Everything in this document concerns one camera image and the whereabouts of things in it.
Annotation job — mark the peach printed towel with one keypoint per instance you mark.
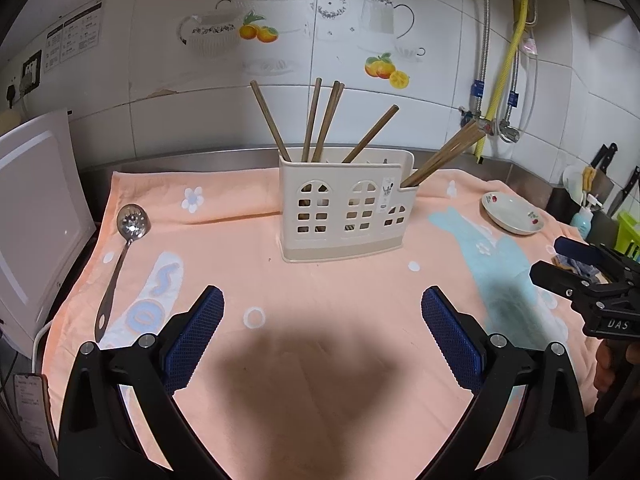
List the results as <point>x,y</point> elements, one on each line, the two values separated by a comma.
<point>321,370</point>

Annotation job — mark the black wall socket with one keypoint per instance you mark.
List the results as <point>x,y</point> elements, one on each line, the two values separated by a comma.
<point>30,76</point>

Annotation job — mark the steel slotted spoon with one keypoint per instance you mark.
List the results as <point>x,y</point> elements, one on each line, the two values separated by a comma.
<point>132,223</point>

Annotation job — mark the wooden chopstick two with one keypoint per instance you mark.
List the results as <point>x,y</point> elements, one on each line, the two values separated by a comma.
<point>312,112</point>

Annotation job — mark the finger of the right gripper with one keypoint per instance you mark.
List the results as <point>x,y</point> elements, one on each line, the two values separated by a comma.
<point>585,252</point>
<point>564,283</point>

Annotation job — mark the black handled knife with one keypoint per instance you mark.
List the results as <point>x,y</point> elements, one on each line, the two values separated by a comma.
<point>621,196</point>

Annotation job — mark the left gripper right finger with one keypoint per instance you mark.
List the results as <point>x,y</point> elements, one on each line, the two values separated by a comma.
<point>548,439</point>

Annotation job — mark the wooden chopstick one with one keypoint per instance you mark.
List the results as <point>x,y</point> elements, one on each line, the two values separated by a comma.
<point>269,120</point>

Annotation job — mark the wooden chopstick ten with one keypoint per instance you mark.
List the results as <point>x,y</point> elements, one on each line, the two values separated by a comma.
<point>452,157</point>

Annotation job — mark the grey rag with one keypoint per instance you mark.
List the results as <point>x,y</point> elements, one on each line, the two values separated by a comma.
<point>583,270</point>

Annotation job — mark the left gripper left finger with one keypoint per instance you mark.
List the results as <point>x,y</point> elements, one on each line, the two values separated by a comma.
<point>97,440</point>

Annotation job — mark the white small dish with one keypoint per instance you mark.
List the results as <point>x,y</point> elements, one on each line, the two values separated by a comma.
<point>512,213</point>

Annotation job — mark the wooden chopstick three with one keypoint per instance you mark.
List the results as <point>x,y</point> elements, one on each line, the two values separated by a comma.
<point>325,123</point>

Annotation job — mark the person's right hand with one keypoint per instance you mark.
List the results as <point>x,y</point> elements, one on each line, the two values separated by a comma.
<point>607,359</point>

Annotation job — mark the wooden chopstick eight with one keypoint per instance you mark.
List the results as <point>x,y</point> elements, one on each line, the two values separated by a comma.
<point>445,154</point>

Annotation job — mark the wooden chopstick five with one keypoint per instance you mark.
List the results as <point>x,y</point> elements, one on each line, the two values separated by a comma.
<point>371,134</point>

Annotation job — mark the smartphone in brown case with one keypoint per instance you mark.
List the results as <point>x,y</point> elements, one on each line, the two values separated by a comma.
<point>34,416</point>

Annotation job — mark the wooden chopstick nine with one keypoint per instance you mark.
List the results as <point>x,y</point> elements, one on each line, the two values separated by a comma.
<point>440,152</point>

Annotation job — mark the wooden chopstick four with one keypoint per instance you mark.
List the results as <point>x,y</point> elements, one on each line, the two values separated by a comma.
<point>336,101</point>

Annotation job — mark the white microwave oven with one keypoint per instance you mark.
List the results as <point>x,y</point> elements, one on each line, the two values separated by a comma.
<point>45,223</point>

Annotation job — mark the wooden chopstick six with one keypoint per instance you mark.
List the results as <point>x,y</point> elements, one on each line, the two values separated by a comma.
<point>450,154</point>

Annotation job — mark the green plastic basket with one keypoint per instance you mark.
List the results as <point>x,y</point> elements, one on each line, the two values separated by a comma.
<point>628,236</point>

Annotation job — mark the blue soap bottle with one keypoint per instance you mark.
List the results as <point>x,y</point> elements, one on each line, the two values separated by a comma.
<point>581,221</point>

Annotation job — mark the cream plastic utensil holder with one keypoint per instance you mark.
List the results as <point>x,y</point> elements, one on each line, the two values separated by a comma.
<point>332,210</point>

